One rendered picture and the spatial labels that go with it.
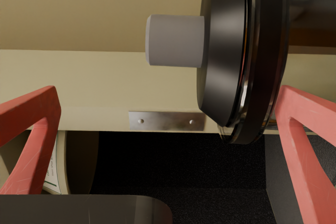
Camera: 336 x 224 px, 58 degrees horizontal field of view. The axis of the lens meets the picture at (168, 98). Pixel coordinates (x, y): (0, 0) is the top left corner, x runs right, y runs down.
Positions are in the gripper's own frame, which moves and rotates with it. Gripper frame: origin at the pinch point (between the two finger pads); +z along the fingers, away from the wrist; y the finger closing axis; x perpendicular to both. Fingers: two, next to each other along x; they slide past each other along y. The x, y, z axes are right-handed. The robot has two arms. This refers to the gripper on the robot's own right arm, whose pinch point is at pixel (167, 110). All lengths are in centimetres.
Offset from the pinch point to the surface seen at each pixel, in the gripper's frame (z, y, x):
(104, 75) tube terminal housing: 17.6, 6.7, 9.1
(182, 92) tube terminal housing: 14.6, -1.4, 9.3
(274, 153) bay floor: 26.3, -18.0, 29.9
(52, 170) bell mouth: 14.3, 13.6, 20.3
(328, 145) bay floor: 14.9, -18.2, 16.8
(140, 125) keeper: 11.9, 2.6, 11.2
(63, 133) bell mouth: 16.4, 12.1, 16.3
